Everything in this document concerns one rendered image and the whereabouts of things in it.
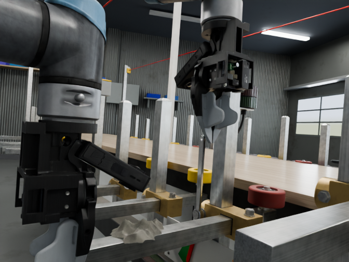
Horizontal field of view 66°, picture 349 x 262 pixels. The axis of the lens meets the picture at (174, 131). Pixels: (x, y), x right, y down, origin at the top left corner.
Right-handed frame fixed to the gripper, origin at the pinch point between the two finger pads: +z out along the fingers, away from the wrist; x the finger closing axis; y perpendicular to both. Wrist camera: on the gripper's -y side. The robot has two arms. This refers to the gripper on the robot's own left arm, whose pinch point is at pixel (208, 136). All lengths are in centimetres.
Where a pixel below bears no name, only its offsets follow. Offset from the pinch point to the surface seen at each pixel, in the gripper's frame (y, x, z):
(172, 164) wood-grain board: -45, 25, 11
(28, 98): -282, 5, -33
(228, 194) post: -1.8, 8.3, 12.0
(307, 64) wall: -346, 691, -216
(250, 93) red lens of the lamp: 0.0, 11.7, -9.7
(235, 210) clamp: 0.4, 8.1, 14.8
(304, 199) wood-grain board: 5.6, 25.1, 13.3
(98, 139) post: -78, 7, 3
